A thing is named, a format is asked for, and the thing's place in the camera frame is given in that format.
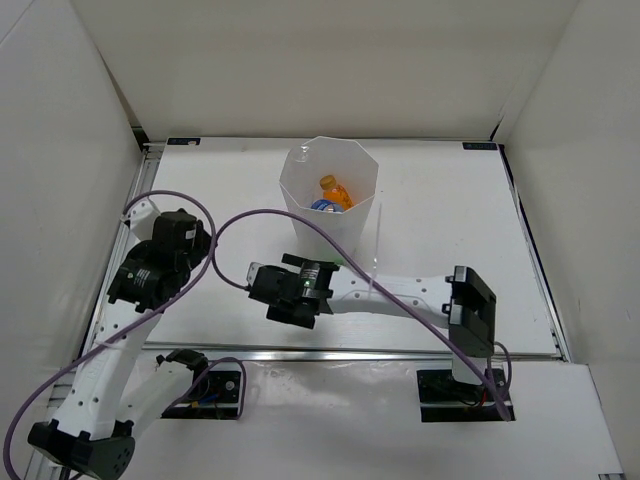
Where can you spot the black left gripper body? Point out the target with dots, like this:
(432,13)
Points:
(202,245)

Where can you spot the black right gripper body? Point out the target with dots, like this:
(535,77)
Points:
(286,316)

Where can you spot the blue label clear bottle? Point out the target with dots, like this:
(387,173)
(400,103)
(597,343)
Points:
(327,206)

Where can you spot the orange juice bottle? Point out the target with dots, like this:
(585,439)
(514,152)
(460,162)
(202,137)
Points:
(333,191)

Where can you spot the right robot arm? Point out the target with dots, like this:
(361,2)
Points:
(461,303)

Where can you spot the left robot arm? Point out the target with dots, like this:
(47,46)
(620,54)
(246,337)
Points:
(93,431)

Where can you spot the white plastic bin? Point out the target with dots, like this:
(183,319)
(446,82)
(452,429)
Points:
(353,167)

